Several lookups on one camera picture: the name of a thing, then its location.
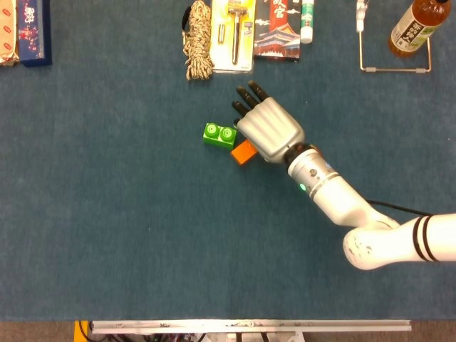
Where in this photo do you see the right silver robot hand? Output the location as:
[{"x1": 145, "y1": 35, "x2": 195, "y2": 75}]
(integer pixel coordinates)
[{"x1": 231, "y1": 80, "x2": 306, "y2": 165}]

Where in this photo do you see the orange toy brick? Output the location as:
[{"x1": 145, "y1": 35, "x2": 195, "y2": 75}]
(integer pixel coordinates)
[{"x1": 230, "y1": 139, "x2": 259, "y2": 166}]

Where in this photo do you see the green toy brick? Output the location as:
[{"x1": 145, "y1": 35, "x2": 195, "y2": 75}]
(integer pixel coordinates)
[{"x1": 202, "y1": 122, "x2": 238, "y2": 150}]

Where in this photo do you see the razor in yellow blister pack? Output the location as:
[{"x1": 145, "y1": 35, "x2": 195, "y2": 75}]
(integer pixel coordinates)
[{"x1": 209, "y1": 0, "x2": 257, "y2": 75}]

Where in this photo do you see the black red palace-print box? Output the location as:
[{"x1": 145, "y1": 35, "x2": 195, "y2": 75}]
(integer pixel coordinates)
[{"x1": 253, "y1": 0, "x2": 302, "y2": 62}]

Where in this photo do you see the white green tube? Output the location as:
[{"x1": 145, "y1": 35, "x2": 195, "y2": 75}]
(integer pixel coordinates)
[{"x1": 299, "y1": 0, "x2": 316, "y2": 45}]

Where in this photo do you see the white clip on stand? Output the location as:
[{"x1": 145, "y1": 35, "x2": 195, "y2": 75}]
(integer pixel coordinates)
[{"x1": 356, "y1": 0, "x2": 368, "y2": 33}]

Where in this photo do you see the blue table cloth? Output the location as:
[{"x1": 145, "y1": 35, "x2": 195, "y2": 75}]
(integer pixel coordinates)
[{"x1": 0, "y1": 0, "x2": 456, "y2": 322}]

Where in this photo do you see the amber tea bottle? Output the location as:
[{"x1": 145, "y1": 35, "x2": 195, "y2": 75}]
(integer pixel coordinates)
[{"x1": 387, "y1": 0, "x2": 452, "y2": 58}]

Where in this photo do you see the navy blue floral box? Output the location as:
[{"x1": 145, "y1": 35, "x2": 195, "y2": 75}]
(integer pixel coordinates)
[{"x1": 16, "y1": 0, "x2": 53, "y2": 68}]

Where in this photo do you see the gold red-patterned package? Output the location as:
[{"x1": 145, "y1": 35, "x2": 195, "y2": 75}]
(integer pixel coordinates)
[{"x1": 0, "y1": 0, "x2": 21, "y2": 68}]

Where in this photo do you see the beige braided rope bundle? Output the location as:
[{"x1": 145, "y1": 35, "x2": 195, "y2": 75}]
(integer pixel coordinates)
[{"x1": 182, "y1": 0, "x2": 214, "y2": 81}]

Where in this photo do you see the metal wire stand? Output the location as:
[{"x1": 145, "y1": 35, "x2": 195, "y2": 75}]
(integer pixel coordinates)
[{"x1": 358, "y1": 0, "x2": 432, "y2": 75}]

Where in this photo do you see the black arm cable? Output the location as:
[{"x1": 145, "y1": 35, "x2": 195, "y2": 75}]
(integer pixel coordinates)
[{"x1": 366, "y1": 199, "x2": 434, "y2": 217}]

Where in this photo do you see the aluminium rail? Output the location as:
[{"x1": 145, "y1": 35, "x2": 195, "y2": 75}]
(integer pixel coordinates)
[{"x1": 88, "y1": 319, "x2": 413, "y2": 335}]

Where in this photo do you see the robot base with cables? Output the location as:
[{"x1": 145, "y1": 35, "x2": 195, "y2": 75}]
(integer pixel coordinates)
[{"x1": 90, "y1": 331, "x2": 306, "y2": 342}]

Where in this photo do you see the yellow frame part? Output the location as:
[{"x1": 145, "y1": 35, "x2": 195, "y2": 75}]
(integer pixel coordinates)
[{"x1": 73, "y1": 320, "x2": 90, "y2": 342}]

